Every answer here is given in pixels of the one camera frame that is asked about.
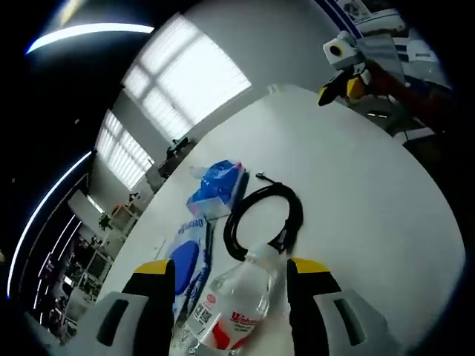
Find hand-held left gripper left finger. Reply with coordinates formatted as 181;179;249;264
76;259;176;356

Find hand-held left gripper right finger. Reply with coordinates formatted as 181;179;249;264
286;258;397;356

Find white and blue wipes packet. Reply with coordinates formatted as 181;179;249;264
167;217;217;324

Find clear plastic water bottle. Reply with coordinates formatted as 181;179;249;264
169;243;291;353

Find black cable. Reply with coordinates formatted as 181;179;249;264
223;171;307;262

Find blue tissue packet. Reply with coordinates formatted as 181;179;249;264
185;159;249;220

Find white tabletop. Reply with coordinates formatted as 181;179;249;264
92;83;467;356

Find long ceiling light strip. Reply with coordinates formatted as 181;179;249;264
24;22;155;56
6;149;94;300

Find large bright windows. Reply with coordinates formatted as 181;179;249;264
94;13;252;191

